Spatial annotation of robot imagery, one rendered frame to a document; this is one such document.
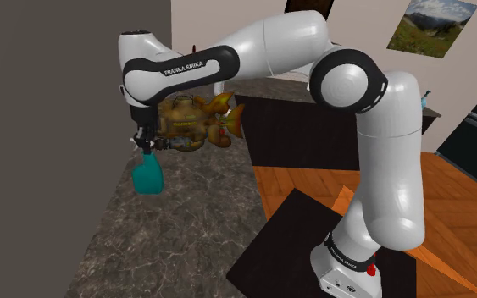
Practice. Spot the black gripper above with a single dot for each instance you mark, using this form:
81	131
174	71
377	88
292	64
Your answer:
144	119

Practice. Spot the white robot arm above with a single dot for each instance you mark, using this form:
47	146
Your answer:
386	165

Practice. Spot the golden brown fish figure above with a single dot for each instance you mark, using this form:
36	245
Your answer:
182	124

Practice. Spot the teal spray bottle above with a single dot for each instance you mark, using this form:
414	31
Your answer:
148	177

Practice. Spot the dark kitchen counter cabinet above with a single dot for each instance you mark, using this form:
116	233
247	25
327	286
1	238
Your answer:
296	136

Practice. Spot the black robot stand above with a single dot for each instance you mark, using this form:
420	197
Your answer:
287	247

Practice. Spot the black refrigerator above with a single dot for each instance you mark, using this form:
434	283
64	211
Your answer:
475	140

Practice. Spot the mountain landscape wall picture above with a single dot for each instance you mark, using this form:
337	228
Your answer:
428	29

